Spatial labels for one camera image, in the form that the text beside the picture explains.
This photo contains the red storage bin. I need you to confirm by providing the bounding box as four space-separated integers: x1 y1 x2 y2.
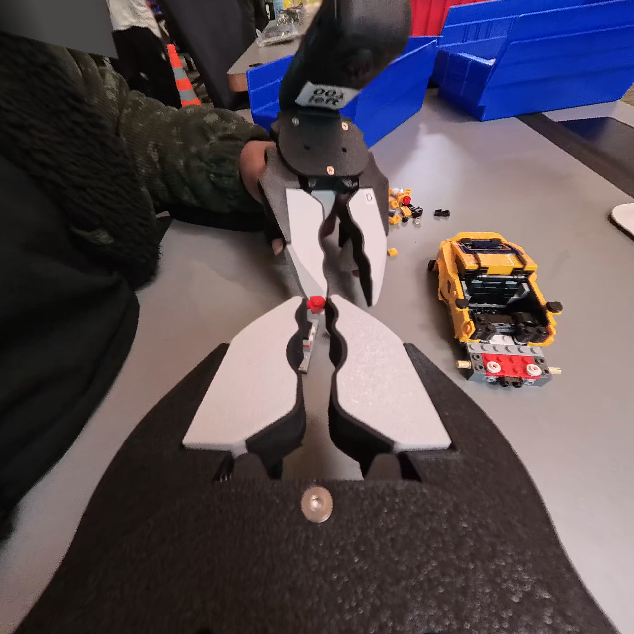
410 0 476 36

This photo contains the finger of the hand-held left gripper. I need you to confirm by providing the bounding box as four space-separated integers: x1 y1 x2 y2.
346 191 390 308
285 187 332 304

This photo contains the person's left hand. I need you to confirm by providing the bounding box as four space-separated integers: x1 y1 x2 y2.
239 141 285 256

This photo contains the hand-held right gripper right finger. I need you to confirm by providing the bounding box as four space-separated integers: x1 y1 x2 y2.
324 295 452 478

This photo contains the orange traffic cone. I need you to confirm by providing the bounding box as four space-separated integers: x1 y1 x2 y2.
166 44 203 109

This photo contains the yellow lego car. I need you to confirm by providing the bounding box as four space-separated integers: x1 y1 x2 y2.
427 232 564 388

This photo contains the red grey lego subassembly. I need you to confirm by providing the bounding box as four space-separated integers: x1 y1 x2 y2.
297 296 328 374

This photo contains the pile of small lego pieces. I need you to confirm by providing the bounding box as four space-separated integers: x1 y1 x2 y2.
389 187 425 225

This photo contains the white book stand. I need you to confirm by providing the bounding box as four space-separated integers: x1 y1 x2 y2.
609 203 634 242

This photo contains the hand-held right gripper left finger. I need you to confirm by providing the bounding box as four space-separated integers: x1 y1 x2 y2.
182 296 308 480

